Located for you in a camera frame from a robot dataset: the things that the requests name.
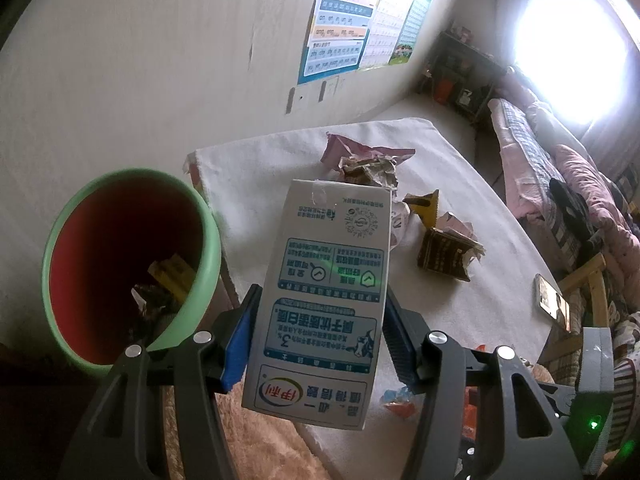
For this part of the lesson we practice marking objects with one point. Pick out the dark shelf unit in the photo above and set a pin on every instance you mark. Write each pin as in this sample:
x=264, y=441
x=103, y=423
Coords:
x=460, y=75

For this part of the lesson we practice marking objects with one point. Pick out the yellow wrapper in bin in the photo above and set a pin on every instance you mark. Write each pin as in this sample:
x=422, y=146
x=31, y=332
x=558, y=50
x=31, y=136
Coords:
x=172, y=272

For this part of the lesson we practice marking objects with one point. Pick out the white milk carton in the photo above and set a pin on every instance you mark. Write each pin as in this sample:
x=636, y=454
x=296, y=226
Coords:
x=320, y=305

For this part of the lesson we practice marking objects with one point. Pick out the pale chart wall poster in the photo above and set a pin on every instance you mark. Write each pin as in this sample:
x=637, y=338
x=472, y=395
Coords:
x=387, y=30

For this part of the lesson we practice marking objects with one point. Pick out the white crumpled paper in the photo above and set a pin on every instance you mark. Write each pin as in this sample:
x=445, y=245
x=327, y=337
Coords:
x=400, y=222

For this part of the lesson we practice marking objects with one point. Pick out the green bin with red inside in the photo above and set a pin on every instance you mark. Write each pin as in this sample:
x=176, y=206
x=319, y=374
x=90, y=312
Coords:
x=120, y=235

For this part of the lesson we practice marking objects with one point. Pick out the blue framed wall poster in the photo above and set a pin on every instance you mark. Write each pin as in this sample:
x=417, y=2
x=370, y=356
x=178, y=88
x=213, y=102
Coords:
x=335, y=35

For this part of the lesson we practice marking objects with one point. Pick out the teal wall poster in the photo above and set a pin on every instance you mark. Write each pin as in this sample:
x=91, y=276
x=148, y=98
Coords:
x=412, y=25

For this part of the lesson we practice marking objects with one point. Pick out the white table cloth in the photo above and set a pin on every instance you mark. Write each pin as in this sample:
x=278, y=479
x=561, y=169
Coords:
x=500, y=240

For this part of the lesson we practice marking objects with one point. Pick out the smartphone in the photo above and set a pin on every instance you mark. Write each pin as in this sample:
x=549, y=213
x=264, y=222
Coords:
x=550, y=301

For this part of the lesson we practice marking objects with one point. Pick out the wooden chair frame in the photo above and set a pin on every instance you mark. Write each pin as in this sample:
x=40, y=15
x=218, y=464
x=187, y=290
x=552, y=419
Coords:
x=597, y=285

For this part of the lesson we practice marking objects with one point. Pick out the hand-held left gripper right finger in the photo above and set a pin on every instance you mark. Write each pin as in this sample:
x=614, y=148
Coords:
x=398, y=347

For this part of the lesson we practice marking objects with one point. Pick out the dark brown snack packet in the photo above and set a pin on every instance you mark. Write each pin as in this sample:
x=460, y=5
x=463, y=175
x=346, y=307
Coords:
x=442, y=255

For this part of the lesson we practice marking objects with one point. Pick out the yellow black wrapper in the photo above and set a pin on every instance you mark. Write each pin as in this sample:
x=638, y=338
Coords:
x=427, y=207

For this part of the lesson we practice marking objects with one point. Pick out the pink wrapper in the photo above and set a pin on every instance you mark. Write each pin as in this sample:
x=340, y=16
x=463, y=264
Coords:
x=345, y=152

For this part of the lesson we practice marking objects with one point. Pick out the dark crumpled wrapper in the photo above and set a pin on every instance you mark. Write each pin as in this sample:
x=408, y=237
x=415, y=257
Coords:
x=152, y=302

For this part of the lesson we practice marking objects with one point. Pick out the dark cloth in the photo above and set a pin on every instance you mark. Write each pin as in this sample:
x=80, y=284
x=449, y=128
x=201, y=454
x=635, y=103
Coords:
x=572, y=210

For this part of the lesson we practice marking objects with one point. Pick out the brown fluffy rug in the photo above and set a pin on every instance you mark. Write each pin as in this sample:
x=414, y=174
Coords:
x=270, y=440

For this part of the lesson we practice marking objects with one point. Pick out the crumpled brown white wrapper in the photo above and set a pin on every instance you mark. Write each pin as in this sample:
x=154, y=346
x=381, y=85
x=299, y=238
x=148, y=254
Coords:
x=365, y=172

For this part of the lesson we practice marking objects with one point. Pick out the orange blue candy wrapper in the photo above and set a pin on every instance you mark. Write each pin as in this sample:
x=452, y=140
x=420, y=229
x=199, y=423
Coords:
x=397, y=401

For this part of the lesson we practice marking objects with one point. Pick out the bright window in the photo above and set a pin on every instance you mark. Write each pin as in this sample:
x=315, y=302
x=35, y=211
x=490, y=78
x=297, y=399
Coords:
x=570, y=45

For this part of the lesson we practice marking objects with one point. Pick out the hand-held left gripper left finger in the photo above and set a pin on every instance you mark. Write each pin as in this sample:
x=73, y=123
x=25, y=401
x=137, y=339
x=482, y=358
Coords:
x=235, y=342

